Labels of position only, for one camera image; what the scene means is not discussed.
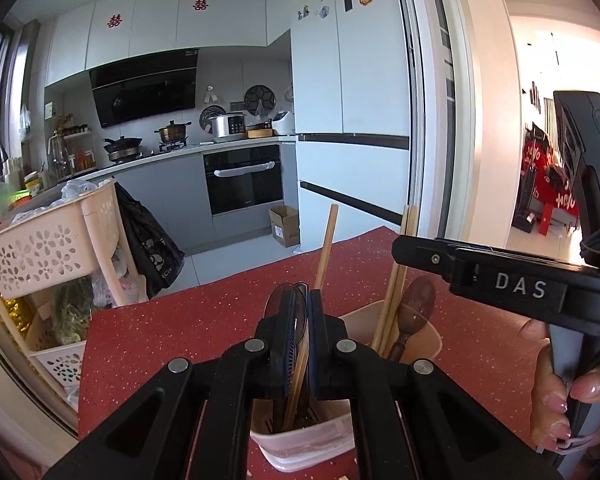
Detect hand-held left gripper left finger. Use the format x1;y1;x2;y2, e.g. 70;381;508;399
42;290;301;480

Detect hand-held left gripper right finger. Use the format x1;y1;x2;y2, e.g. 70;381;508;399
307;290;563;480

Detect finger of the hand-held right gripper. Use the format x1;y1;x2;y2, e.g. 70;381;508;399
391;234;481;283

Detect dark translucent plastic spoon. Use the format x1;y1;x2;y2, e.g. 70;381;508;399
264;282;311;411
386;276;437;362

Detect white plastic utensil holder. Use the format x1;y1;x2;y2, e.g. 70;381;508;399
250;299;443;473

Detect person's right hand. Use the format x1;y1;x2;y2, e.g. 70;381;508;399
519;317;600;456

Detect cardboard box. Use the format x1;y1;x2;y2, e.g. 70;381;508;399
269;205;301;248

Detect black plastic bag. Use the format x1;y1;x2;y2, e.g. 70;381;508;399
114;182;186;301

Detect black built-in oven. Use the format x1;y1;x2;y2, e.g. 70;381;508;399
202;144;284;217

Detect white refrigerator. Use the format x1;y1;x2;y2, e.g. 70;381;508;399
287;0;413;231

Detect white rice cooker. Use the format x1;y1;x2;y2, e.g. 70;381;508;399
272;110;296;136

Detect grey lower kitchen cabinets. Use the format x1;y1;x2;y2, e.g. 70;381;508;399
62;135;301;256

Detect green vegetables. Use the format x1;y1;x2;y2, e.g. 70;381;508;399
50;277;98;346

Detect round dark steamer rack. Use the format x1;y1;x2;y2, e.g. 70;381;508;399
244;85;276;116
200;105;226;133

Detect silver electric pressure cooker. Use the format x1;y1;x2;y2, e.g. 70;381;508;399
207;111;247;141

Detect steel pot with lid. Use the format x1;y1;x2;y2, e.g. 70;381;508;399
155;120;192;143

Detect beige plastic storage cart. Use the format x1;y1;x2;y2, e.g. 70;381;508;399
0;180;148;411

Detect white plastic bag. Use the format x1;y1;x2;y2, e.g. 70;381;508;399
55;179;98;206

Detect black wok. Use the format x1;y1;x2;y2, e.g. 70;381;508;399
103;136;143;161

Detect gold foil package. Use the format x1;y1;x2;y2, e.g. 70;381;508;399
0;295;31;341

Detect white spice rack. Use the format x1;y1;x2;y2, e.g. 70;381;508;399
47;125;96;181

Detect black range hood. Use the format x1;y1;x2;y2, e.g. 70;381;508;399
89;47;200;128

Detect white upper cabinets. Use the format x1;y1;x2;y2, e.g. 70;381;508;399
45;0;291;88

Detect white sliding door frame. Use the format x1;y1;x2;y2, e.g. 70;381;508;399
395;0;476;241

